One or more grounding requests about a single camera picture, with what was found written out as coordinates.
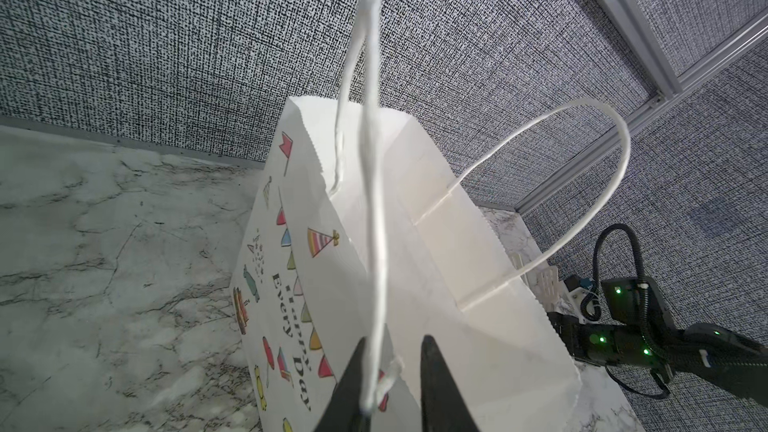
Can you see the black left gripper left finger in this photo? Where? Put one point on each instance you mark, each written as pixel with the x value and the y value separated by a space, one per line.
pixel 343 412

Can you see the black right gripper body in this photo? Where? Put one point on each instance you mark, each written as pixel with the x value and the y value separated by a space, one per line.
pixel 570 331

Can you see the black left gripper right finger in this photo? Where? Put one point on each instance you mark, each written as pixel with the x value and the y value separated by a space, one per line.
pixel 442 405

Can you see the white paper gift bag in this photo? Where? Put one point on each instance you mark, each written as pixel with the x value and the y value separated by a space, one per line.
pixel 360 229

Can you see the white and steel tongs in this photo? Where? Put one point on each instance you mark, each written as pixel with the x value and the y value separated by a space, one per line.
pixel 543 281

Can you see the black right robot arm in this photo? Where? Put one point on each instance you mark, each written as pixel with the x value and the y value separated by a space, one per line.
pixel 627 322

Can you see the aluminium frame struts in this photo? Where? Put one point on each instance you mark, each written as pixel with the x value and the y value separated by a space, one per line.
pixel 681 44

